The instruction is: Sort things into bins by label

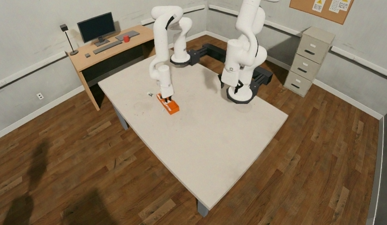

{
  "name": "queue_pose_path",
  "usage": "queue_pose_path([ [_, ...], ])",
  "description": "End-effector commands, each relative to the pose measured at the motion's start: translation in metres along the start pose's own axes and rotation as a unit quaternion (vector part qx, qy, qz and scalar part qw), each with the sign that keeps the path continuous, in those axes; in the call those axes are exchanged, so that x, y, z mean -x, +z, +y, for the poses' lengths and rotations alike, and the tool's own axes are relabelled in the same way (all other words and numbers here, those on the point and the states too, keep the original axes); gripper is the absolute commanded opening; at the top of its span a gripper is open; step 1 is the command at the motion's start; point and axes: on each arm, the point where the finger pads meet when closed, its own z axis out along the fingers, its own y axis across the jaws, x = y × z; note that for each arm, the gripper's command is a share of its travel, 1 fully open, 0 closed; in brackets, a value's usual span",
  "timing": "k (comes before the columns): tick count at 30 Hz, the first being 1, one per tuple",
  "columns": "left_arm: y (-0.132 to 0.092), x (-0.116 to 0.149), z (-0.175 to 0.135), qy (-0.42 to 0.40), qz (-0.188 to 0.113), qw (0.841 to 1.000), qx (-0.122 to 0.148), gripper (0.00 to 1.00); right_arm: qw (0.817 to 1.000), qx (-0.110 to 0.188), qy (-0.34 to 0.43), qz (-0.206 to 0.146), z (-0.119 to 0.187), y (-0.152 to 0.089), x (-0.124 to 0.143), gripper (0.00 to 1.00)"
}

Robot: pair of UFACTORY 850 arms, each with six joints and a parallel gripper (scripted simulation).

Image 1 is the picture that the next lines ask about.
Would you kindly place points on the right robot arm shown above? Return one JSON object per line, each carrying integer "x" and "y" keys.
{"x": 168, "y": 17}

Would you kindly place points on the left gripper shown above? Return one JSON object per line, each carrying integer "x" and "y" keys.
{"x": 230, "y": 78}

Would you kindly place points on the orange open-top bin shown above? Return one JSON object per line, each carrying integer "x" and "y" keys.
{"x": 171, "y": 107}

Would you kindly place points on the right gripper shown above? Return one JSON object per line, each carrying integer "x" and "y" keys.
{"x": 166, "y": 92}

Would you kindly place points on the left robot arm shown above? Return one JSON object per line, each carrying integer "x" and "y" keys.
{"x": 244, "y": 53}

